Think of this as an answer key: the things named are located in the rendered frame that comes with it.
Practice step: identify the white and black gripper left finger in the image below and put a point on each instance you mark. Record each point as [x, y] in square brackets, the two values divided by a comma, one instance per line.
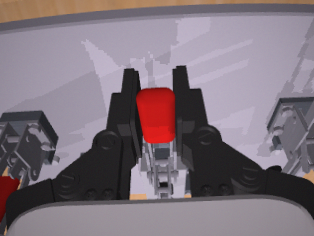
[100, 172]

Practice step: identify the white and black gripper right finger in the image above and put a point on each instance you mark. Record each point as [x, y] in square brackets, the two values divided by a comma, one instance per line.
[216, 165]

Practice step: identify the grey metal fixture plate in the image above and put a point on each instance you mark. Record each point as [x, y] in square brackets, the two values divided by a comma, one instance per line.
[243, 56]

